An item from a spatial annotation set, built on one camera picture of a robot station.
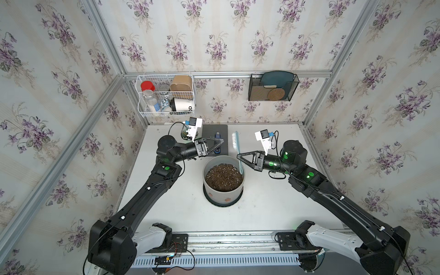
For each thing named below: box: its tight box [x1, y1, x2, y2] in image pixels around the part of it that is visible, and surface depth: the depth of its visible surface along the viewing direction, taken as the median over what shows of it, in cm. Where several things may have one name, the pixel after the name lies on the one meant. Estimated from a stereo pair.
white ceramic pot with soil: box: [202, 155, 246, 203], surface depth 84 cm
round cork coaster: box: [266, 88, 286, 101], surface depth 99 cm
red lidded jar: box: [140, 80, 156, 92], surface depth 94 cm
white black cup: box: [170, 97, 194, 112], surface depth 95 cm
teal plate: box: [260, 71, 294, 99], surface depth 94 cm
